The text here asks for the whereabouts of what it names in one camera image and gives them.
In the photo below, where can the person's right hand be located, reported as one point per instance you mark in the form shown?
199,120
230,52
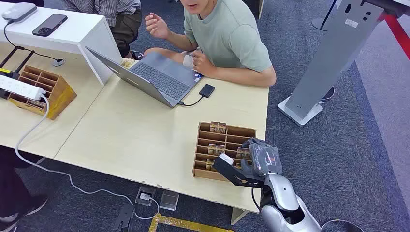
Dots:
156,25

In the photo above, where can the person's left hand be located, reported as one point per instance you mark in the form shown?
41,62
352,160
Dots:
202,64

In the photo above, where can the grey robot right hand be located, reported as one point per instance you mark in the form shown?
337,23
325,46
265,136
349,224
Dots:
264,158

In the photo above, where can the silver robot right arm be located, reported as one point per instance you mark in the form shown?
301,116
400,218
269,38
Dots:
282,198

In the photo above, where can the person's left forearm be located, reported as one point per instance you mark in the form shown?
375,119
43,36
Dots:
246,76

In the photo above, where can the person's right forearm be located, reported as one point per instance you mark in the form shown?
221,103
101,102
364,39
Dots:
181,41

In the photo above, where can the white item in hand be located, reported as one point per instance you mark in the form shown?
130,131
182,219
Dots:
189,60

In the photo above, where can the patterned card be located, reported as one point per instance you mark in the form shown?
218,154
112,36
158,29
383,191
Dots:
216,149
217,127
242,153
210,164

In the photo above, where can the person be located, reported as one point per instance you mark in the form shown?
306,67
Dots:
227,35
12,185
109,16

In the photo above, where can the wooden card holder with cards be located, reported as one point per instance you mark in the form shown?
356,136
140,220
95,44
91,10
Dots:
205,137

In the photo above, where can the empty wooden card holder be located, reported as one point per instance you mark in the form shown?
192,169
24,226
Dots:
59,94

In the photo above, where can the black external drive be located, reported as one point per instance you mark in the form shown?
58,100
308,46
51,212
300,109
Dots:
207,90

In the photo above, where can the grey laptop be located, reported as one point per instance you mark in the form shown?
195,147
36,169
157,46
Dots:
160,78

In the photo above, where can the beige table leg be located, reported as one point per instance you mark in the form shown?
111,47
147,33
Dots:
238,216

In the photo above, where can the white desk riser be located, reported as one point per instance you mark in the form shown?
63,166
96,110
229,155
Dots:
80,35

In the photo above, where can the clear floor socket cover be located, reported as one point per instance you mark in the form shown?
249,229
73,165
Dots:
169,200

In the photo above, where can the yellow floor tape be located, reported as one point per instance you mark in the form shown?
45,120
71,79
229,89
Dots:
182,224

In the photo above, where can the black smartphone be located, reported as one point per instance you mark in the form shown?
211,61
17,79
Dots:
49,25

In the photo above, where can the grey kiosk stand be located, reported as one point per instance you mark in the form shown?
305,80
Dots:
333,60

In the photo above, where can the grey floor socket box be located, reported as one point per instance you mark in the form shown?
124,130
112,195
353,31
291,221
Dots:
145,196

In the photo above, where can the black pole with round base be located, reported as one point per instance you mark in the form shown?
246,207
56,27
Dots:
322,21

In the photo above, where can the grey flat box device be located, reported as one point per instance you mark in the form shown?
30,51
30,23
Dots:
19,11

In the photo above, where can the black metal stand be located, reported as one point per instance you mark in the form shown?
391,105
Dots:
14,60

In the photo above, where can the white power strip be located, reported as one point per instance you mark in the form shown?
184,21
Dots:
19,87

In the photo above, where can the red barrier strip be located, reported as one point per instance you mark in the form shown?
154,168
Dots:
398,33

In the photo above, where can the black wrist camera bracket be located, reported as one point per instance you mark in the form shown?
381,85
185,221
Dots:
230,174

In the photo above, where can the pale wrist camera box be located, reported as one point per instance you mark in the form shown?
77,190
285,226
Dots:
226,159

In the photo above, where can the black floor bracket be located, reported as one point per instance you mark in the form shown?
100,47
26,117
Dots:
124,219

